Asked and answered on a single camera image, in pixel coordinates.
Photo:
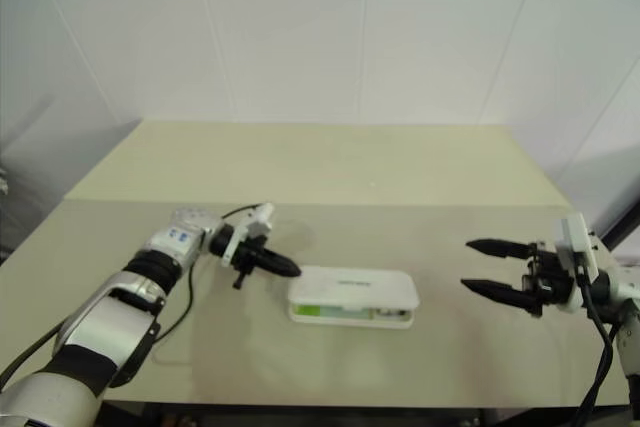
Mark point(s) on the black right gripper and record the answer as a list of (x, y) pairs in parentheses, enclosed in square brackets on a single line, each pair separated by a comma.
[(547, 277)]

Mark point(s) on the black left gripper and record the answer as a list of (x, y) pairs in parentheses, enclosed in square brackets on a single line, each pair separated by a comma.
[(247, 254)]

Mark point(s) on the white hard pencil case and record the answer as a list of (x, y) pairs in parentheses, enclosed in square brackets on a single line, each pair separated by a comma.
[(350, 287)]

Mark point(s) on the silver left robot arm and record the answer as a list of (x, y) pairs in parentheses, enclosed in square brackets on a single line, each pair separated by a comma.
[(100, 327)]

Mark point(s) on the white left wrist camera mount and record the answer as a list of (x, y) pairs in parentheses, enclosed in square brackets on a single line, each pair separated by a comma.
[(260, 221)]

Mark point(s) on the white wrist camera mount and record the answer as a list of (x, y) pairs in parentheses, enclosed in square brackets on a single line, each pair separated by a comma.
[(260, 221), (575, 242)]

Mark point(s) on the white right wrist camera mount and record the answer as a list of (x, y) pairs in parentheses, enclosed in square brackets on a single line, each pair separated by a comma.
[(575, 242)]

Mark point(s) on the dark metal frame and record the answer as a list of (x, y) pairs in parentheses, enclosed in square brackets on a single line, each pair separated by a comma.
[(631, 227)]

